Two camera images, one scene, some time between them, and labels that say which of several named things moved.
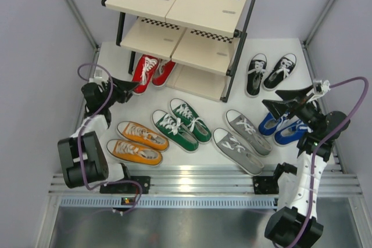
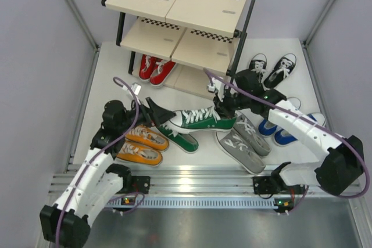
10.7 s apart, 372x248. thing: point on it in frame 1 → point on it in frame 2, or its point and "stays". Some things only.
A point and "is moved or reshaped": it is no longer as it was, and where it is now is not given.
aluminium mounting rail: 195,187 stays
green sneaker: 197,128 → 200,121
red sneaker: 162,72 stays
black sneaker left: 256,68 stays
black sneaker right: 283,69 stays
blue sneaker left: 268,125 stays
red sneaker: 145,66 is moved or reshaped
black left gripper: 122,89 → 161,115
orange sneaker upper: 138,134 stays
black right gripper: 296,102 → 221,107
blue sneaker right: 292,133 stays
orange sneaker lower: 126,151 stays
